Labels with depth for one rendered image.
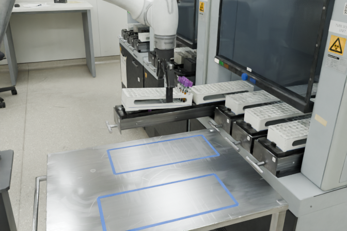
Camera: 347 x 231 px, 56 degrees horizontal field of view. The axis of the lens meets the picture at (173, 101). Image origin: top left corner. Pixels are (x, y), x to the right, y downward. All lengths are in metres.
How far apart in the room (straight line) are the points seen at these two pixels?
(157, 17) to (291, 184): 0.77
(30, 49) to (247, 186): 4.22
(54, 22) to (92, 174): 3.93
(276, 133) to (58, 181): 0.72
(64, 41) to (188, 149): 3.92
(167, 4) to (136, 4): 0.17
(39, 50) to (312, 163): 4.21
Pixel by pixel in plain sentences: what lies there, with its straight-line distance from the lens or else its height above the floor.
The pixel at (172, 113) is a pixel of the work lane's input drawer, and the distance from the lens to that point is 1.40.
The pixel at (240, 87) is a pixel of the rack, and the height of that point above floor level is 0.86.
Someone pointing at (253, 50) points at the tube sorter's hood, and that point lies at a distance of 1.30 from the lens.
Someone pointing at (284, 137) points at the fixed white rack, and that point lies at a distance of 1.15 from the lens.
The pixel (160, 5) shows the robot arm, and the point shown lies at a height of 1.24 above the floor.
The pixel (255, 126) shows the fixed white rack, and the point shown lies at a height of 0.83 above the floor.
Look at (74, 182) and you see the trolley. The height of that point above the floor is 0.82.
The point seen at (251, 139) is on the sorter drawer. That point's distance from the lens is 1.25.
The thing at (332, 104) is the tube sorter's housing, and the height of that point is 1.02.
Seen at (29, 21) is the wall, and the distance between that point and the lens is 4.81.
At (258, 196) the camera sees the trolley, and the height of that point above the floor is 0.82.
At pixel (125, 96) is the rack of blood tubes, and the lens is 1.35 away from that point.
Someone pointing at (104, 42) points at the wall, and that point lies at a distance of 4.93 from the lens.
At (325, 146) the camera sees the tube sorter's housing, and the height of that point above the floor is 0.89.
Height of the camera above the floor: 1.40
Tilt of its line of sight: 23 degrees down
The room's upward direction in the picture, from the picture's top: 1 degrees clockwise
